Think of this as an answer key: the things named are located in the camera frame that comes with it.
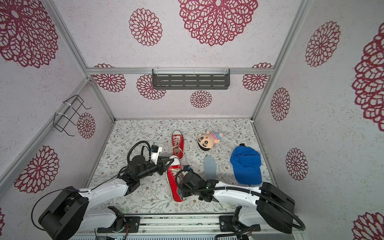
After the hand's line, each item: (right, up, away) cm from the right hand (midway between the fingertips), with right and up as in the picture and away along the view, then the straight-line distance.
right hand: (179, 187), depth 80 cm
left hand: (-4, +15, +1) cm, 15 cm away
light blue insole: (+18, +7, +14) cm, 24 cm away
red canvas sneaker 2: (-3, +24, +23) cm, 33 cm away
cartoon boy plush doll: (+16, +24, +17) cm, 33 cm away
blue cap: (+41, +10, +12) cm, 44 cm away
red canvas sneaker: (-4, +8, -1) cm, 9 cm away
